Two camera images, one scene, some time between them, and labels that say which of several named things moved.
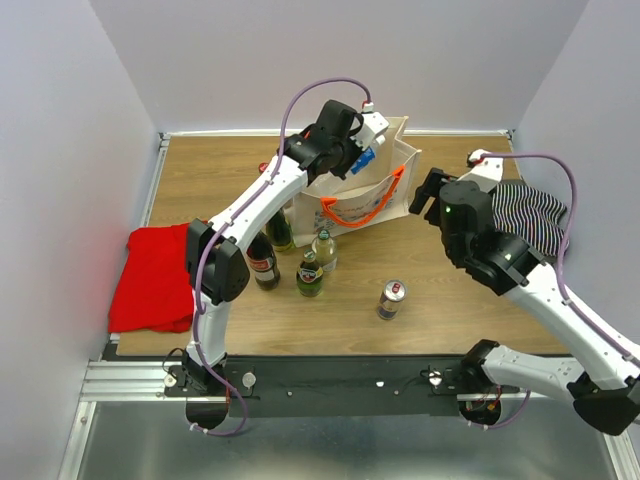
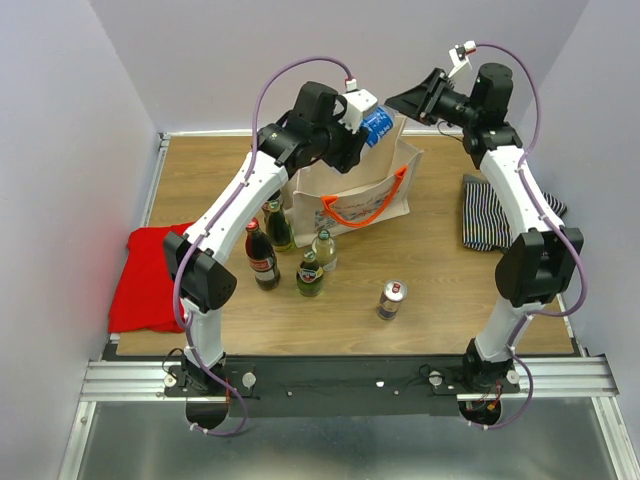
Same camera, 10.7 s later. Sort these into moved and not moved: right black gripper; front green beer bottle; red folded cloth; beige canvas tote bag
Moved: right black gripper
Not moved: beige canvas tote bag; red folded cloth; front green beer bottle
